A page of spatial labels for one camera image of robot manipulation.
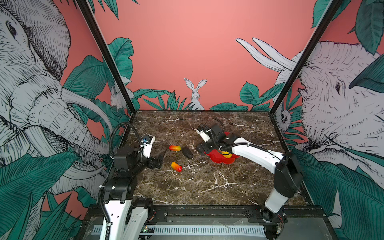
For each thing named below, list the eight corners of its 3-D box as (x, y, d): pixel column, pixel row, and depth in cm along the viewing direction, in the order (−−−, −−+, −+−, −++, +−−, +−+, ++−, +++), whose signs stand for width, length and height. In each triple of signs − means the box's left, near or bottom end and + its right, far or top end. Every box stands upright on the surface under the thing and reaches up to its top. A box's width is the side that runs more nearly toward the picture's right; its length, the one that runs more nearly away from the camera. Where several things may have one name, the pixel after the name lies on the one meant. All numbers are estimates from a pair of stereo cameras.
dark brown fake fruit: (180, 152, 99) (180, 149, 97) (185, 147, 101) (184, 145, 99) (190, 159, 96) (190, 157, 93) (195, 155, 98) (195, 152, 95)
